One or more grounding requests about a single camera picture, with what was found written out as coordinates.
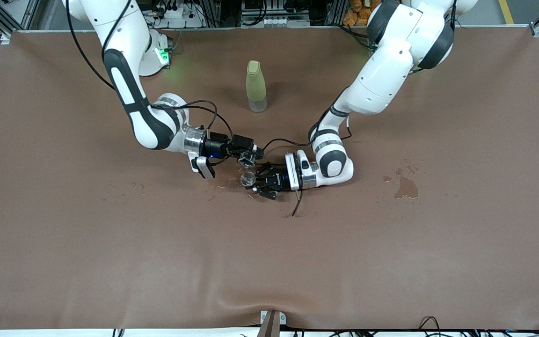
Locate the black cable loop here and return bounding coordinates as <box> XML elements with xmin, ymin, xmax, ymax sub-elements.
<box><xmin>418</xmin><ymin>316</ymin><xmax>441</xmax><ymax>334</ymax></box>

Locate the bag of orange snacks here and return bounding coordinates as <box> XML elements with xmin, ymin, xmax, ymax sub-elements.
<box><xmin>343</xmin><ymin>0</ymin><xmax>378</xmax><ymax>26</ymax></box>

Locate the yellow-green bottle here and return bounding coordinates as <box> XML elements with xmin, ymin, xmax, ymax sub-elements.
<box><xmin>246</xmin><ymin>60</ymin><xmax>268</xmax><ymax>113</ymax></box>

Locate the white terminal strip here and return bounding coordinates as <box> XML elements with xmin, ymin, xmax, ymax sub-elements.
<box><xmin>242</xmin><ymin>14</ymin><xmax>310</xmax><ymax>28</ymax></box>

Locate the white power strip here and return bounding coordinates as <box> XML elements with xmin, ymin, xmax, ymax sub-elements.
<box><xmin>156</xmin><ymin>4</ymin><xmax>187</xmax><ymax>19</ymax></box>

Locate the table edge clamp bracket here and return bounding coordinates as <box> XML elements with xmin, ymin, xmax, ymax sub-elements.
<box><xmin>258</xmin><ymin>310</ymin><xmax>287</xmax><ymax>337</ymax></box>

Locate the brown table mat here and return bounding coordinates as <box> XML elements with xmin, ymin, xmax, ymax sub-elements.
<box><xmin>0</xmin><ymin>26</ymin><xmax>539</xmax><ymax>330</ymax></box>

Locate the spilled liquid puddle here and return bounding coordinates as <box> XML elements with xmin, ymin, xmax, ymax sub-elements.
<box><xmin>393</xmin><ymin>168</ymin><xmax>421</xmax><ymax>200</ymax></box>

